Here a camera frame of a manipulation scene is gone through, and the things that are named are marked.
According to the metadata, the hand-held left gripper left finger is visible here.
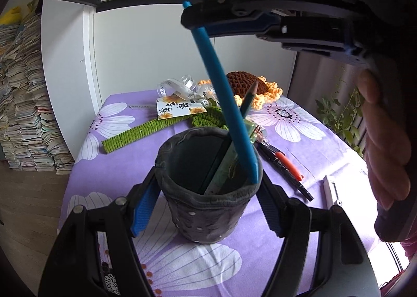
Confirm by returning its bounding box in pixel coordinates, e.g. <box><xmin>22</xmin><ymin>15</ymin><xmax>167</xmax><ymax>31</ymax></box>
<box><xmin>38</xmin><ymin>167</ymin><xmax>163</xmax><ymax>297</ymax></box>

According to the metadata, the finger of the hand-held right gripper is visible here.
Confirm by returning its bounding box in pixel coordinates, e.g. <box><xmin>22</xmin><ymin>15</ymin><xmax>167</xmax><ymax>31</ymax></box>
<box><xmin>181</xmin><ymin>0</ymin><xmax>285</xmax><ymax>39</ymax></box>

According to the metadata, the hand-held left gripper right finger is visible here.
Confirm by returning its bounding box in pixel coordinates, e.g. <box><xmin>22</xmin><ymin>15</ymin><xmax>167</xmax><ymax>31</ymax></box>
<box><xmin>259</xmin><ymin>171</ymin><xmax>382</xmax><ymax>297</ymax></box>

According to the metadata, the grey fabric pen holder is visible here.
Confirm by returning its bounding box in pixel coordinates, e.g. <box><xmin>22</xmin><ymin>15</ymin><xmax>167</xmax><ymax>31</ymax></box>
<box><xmin>157</xmin><ymin>127</ymin><xmax>263</xmax><ymax>245</ymax></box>

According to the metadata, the blue pen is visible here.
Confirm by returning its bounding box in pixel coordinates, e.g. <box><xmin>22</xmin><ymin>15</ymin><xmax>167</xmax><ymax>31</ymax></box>
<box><xmin>182</xmin><ymin>1</ymin><xmax>259</xmax><ymax>184</ymax></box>

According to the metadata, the person's right forearm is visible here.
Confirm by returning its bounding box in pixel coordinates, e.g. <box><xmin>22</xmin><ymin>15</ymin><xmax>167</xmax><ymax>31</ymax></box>
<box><xmin>400</xmin><ymin>237</ymin><xmax>417</xmax><ymax>263</ymax></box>

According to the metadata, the person's right hand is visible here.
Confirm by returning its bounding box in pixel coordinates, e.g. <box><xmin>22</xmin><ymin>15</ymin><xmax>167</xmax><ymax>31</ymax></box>
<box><xmin>357</xmin><ymin>69</ymin><xmax>412</xmax><ymax>211</ymax></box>

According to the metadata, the black marker pen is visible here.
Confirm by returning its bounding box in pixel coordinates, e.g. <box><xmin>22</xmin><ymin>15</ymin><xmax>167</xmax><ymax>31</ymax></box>
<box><xmin>257</xmin><ymin>142</ymin><xmax>314</xmax><ymax>202</ymax></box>

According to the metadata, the purple floral tablecloth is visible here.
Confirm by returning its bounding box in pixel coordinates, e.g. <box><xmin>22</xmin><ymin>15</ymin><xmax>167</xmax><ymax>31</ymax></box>
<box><xmin>58</xmin><ymin>90</ymin><xmax>391</xmax><ymax>297</ymax></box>

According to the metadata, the red marker pen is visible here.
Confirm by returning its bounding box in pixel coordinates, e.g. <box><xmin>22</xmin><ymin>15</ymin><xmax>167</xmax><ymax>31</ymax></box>
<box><xmin>262</xmin><ymin>139</ymin><xmax>304</xmax><ymax>182</ymax></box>

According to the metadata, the green transparent ruler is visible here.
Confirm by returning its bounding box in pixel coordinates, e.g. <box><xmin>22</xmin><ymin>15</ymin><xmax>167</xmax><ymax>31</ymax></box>
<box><xmin>205</xmin><ymin>123</ymin><xmax>261</xmax><ymax>195</ymax></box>

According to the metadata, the white utility knife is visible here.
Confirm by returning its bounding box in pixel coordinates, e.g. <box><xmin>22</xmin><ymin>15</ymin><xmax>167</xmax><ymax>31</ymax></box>
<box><xmin>323</xmin><ymin>175</ymin><xmax>343</xmax><ymax>208</ymax></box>

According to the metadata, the crochet sunflower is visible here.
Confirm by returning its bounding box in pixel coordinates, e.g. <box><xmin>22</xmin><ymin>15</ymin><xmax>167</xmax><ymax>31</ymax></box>
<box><xmin>102</xmin><ymin>71</ymin><xmax>283</xmax><ymax>155</ymax></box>

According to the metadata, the white printed ribbon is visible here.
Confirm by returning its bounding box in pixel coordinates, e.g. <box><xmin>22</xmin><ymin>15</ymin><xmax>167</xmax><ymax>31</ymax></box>
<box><xmin>157</xmin><ymin>75</ymin><xmax>219</xmax><ymax>110</ymax></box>

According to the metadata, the dark green pencil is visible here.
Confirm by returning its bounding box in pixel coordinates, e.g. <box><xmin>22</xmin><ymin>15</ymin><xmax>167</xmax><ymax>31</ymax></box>
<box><xmin>239</xmin><ymin>81</ymin><xmax>259</xmax><ymax>118</ymax></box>

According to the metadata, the sunflower gift tag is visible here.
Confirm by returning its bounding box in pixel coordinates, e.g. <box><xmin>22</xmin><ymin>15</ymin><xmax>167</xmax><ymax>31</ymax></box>
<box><xmin>156</xmin><ymin>97</ymin><xmax>191</xmax><ymax>121</ymax></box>

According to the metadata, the green potted plant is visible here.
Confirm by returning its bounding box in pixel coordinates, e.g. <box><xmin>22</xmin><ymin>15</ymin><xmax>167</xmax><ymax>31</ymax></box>
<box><xmin>314</xmin><ymin>69</ymin><xmax>367</xmax><ymax>157</ymax></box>

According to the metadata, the stack of papers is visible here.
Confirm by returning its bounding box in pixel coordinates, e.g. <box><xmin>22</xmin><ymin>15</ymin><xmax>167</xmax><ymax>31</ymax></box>
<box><xmin>0</xmin><ymin>14</ymin><xmax>75</xmax><ymax>175</ymax></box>

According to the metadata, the white cabinet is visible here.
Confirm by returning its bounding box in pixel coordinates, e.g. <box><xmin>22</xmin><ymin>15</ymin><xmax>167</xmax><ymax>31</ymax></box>
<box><xmin>41</xmin><ymin>0</ymin><xmax>242</xmax><ymax>162</ymax></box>

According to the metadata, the yellow bag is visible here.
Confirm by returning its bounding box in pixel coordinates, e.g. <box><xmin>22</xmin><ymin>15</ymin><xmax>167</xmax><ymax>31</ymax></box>
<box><xmin>0</xmin><ymin>7</ymin><xmax>22</xmax><ymax>26</ymax></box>

